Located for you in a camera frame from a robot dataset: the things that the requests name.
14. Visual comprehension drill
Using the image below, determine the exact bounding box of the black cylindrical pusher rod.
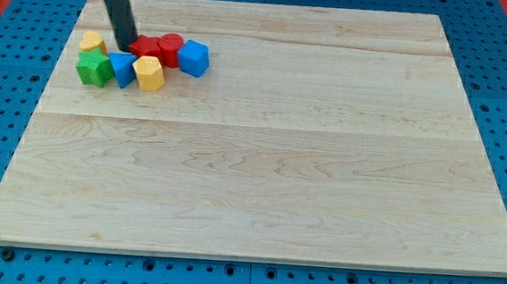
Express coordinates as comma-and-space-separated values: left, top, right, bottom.
104, 0, 137, 53

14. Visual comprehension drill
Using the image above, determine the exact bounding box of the red star block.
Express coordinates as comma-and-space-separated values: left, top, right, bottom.
129, 35, 164, 66

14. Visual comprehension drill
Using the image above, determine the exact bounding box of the green star block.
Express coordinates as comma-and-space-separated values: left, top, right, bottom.
75, 48, 115, 88

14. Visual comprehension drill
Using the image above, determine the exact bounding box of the light wooden board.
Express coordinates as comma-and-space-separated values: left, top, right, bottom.
0, 0, 507, 278

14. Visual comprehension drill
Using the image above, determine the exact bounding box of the yellow heart block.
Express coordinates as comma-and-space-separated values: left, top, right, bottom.
79, 30, 108, 55

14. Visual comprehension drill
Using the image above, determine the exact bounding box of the blue triangle block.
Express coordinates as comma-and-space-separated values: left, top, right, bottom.
108, 53, 137, 89

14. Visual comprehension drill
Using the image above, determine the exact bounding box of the red cylinder block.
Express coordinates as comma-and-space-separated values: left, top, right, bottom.
157, 33, 185, 69

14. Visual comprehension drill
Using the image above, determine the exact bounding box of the yellow hexagon block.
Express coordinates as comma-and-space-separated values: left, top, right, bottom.
133, 55, 165, 92

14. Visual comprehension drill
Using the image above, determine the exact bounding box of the blue cube block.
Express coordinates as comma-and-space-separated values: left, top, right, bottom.
178, 40, 209, 78

